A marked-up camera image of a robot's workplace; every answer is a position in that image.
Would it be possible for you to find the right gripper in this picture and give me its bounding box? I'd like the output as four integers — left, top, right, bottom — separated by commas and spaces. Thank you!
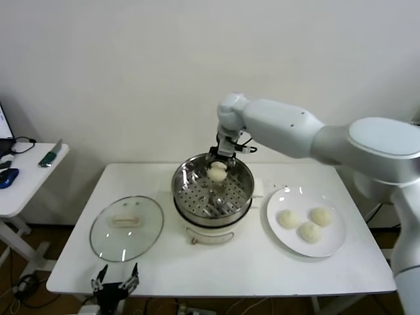
205, 130, 243, 173

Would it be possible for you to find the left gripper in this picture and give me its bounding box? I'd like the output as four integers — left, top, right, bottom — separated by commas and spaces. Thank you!
91, 261, 141, 315

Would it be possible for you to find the white steamed baozi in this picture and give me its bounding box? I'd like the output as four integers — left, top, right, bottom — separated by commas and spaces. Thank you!
309, 207, 335, 228
277, 209, 303, 229
207, 161, 228, 183
297, 222, 323, 245

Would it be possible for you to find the round glass lid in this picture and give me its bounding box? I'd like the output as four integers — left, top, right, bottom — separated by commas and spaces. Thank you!
89, 195, 165, 263

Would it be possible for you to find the stainless steel steamer basket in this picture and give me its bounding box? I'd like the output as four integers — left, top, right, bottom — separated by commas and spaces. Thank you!
163, 152, 265, 227

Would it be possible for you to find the cream electric cooking pot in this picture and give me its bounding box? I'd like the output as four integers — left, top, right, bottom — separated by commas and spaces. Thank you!
173, 193, 254, 247

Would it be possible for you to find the grey floor power strip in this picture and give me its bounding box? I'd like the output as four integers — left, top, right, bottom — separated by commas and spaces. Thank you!
177, 303, 211, 315

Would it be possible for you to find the white side table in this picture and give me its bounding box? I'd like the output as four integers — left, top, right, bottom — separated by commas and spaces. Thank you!
0, 142, 71, 275

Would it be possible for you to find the white round plate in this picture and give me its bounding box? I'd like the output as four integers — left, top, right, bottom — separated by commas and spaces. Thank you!
266, 186, 348, 259

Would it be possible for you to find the blue computer mouse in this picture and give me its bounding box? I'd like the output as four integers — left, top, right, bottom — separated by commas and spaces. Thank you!
0, 167, 20, 190

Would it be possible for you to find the small black white device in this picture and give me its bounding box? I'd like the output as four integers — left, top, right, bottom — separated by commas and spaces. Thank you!
0, 153, 16, 170

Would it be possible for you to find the black laptop computer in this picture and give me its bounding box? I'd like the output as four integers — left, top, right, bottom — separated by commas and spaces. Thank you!
0, 98, 17, 158

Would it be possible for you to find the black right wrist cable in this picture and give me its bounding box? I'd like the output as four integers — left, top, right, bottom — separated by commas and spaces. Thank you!
229, 135, 255, 154

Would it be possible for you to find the black floor cable bundle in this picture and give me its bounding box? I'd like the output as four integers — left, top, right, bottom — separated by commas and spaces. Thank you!
12, 270, 63, 310

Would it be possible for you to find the green handled knife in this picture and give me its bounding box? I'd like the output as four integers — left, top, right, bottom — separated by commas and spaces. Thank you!
39, 138, 64, 169

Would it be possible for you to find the black hanging cable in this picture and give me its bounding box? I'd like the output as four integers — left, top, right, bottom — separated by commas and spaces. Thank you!
366, 201, 385, 228

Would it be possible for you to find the thin black desk cable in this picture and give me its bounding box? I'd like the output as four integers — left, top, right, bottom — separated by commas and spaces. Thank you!
11, 135, 37, 156

